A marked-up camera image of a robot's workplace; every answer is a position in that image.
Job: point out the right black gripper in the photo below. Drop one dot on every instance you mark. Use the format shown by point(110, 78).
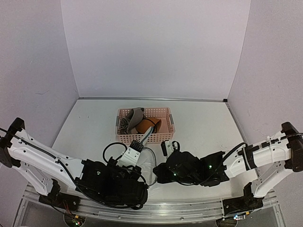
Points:
point(163, 178)

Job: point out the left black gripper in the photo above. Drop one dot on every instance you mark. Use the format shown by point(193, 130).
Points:
point(110, 164)

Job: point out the white mesh laundry bag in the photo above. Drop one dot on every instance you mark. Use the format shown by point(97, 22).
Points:
point(147, 162)

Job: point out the pink plastic basket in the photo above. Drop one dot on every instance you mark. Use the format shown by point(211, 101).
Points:
point(166, 131)

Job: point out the orange black bra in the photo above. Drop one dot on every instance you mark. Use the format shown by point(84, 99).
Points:
point(148, 122)

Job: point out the grey bra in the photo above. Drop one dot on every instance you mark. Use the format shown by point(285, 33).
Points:
point(131, 120)

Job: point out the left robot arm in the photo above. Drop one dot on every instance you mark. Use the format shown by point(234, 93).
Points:
point(39, 164)

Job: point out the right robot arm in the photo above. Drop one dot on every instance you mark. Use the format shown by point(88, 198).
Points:
point(283, 150)

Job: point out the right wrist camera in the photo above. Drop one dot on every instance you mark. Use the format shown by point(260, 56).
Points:
point(169, 146)

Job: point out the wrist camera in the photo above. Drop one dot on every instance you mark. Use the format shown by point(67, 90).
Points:
point(131, 156)
point(169, 146)

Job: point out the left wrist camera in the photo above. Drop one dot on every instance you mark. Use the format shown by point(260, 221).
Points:
point(131, 156)

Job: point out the aluminium front rail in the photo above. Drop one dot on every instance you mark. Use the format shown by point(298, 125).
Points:
point(172, 212)

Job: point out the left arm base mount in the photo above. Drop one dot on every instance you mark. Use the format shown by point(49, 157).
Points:
point(58, 199)

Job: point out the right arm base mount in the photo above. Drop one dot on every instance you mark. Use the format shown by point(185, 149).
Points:
point(242, 204)

